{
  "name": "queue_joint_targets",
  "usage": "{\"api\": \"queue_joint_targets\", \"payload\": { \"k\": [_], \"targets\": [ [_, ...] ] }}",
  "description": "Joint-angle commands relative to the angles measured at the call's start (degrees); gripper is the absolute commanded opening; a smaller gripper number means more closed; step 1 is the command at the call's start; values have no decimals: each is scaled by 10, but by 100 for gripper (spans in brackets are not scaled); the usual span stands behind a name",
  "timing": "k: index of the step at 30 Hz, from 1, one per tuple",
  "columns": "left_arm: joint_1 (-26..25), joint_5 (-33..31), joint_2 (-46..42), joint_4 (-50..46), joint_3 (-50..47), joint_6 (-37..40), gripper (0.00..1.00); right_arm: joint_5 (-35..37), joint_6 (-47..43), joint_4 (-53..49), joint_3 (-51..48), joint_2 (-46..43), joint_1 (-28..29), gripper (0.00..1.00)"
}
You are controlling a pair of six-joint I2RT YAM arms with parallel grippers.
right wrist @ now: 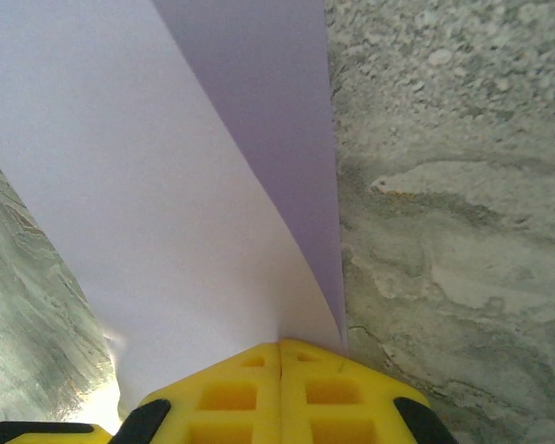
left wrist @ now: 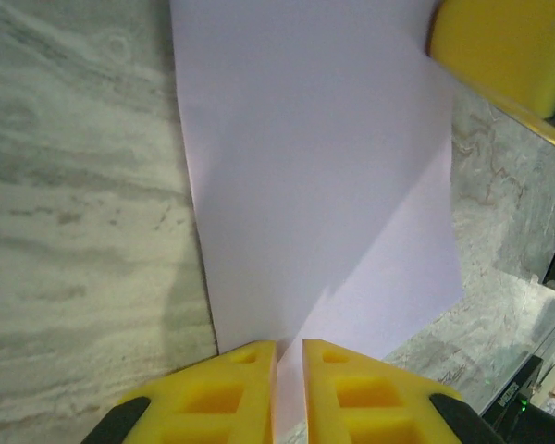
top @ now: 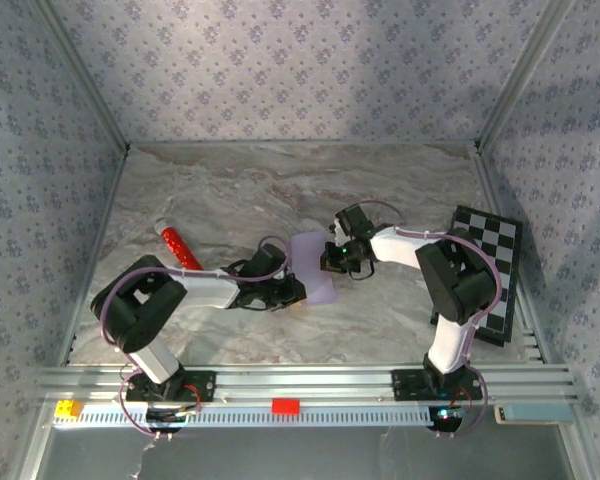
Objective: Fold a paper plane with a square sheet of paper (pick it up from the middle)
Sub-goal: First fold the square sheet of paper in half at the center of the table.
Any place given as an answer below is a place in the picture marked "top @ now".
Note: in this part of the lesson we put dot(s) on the aluminium frame post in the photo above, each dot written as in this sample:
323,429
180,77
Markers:
82,75
522,75

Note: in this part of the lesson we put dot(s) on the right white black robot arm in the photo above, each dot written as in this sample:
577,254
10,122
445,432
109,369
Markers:
460,285

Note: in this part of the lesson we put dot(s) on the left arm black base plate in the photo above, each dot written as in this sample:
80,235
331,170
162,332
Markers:
206,385

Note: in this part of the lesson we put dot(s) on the black grey checkerboard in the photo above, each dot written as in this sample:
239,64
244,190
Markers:
500,235

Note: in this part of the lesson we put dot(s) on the aluminium side rail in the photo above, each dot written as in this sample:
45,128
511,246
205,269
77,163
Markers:
96,250
486,175

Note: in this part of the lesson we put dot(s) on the black electronics board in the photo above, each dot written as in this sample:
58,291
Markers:
447,420
162,417

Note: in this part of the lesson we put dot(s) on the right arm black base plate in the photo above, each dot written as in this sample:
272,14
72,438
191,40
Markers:
407,385

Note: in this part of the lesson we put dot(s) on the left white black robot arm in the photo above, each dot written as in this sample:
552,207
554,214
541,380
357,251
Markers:
140,310

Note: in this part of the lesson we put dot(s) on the grey metal panel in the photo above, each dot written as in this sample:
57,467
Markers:
305,455

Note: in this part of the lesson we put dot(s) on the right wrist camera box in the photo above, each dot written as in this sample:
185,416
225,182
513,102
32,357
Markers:
337,236

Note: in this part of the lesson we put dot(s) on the lilac square paper sheet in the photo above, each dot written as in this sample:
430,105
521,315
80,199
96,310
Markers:
310,270

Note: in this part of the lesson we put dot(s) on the aluminium mounting rail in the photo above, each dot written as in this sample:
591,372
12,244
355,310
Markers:
305,382

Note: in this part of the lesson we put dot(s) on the grey blue flat box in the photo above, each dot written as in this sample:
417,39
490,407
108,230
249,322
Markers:
540,414

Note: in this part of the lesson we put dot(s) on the red block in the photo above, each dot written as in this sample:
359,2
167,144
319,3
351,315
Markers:
285,406

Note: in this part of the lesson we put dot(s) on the yellow block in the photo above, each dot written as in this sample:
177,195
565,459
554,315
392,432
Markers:
66,410

